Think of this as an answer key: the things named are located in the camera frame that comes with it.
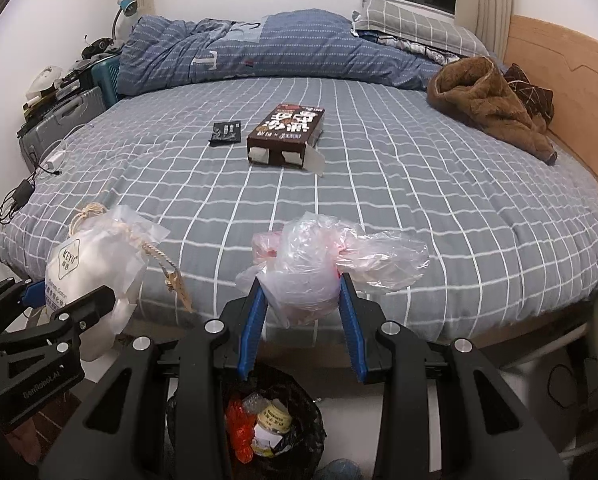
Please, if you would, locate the white drawstring plastic bag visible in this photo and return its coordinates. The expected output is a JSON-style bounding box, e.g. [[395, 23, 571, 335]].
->
[[44, 203, 193, 362]]

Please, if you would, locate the white charger with cable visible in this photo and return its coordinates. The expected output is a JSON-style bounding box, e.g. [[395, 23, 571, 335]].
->
[[39, 139, 68, 174]]

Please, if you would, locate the clear pink plastic bag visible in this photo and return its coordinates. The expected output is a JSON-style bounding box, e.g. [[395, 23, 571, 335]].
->
[[236, 212, 429, 328]]

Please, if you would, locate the grey suitcase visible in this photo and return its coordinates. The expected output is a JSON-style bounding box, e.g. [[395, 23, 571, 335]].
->
[[17, 87, 106, 171]]

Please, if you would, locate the black lined trash bin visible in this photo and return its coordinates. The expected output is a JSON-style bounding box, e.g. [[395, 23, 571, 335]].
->
[[165, 365, 327, 480]]

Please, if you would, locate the grey checked pillow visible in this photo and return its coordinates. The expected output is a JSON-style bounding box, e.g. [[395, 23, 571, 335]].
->
[[352, 0, 489, 58]]

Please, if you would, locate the blue striped duvet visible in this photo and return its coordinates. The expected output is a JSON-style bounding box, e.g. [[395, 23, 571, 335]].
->
[[118, 9, 441, 96]]

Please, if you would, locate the black power adapter cable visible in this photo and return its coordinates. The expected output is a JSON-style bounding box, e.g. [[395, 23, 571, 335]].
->
[[0, 171, 38, 226]]

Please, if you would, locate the red snack wrapper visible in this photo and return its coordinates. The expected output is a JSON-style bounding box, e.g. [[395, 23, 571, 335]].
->
[[225, 396, 257, 464]]

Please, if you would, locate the teal desk lamp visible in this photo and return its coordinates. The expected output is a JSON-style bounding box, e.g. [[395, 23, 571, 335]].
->
[[112, 0, 138, 41]]

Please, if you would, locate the beige curtain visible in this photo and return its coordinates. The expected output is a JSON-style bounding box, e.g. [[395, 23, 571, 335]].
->
[[454, 0, 512, 60]]

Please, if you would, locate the brown fleece garment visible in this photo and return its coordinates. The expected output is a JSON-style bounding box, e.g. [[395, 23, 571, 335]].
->
[[427, 56, 558, 166]]

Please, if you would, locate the wooden headboard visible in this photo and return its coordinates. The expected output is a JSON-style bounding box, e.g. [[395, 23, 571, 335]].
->
[[504, 15, 598, 181]]

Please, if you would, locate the small black sachet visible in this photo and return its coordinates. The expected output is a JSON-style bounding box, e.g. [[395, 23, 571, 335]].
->
[[209, 120, 241, 145]]

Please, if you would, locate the white helmet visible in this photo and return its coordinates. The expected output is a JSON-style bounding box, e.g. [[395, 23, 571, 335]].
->
[[26, 65, 63, 101]]

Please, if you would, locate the dark diamond pattern cushion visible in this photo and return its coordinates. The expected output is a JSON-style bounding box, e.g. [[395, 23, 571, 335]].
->
[[504, 63, 555, 131]]

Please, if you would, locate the blue fuzzy slipper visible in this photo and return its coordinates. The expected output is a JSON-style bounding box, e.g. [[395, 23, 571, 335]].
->
[[313, 458, 363, 480]]

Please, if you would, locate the brown cookie box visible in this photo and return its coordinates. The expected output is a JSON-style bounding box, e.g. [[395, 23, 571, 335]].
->
[[247, 103, 325, 177]]

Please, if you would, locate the grey checked bed sheet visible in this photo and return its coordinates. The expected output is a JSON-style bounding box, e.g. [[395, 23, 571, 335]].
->
[[0, 78, 598, 340]]

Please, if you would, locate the teal suitcase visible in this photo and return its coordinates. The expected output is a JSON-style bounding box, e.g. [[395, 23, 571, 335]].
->
[[90, 55, 120, 108]]

